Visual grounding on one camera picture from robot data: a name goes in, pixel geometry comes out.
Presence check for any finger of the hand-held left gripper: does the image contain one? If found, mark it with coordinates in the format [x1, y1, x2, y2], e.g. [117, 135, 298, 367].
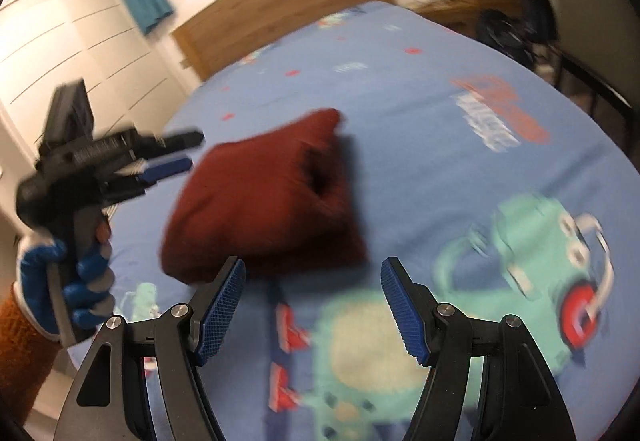
[139, 156, 195, 186]
[159, 130, 206, 152]

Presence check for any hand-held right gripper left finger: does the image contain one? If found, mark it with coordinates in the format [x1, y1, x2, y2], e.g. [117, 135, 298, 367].
[54, 256, 247, 441]

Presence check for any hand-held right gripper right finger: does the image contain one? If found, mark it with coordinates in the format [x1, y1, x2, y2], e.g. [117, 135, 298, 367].
[380, 257, 578, 441]

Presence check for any dark red knit sweater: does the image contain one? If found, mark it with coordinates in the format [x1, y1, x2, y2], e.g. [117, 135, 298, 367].
[159, 108, 371, 286]

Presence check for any person's left forearm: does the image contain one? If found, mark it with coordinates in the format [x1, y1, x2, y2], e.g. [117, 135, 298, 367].
[0, 282, 63, 429]

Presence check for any person's left hand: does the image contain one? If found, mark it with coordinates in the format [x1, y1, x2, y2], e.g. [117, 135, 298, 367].
[14, 218, 117, 343]

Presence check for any white wardrobe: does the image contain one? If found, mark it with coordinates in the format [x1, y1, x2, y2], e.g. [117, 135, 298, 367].
[0, 0, 173, 156]

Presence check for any blue printed bed sheet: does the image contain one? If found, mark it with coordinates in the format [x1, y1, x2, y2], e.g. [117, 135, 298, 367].
[65, 1, 636, 441]

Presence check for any wooden side table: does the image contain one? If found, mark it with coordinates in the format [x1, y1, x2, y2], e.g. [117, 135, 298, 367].
[407, 0, 481, 34]

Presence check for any black chair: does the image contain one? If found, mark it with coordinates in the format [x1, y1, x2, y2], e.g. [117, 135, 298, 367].
[475, 0, 633, 146]

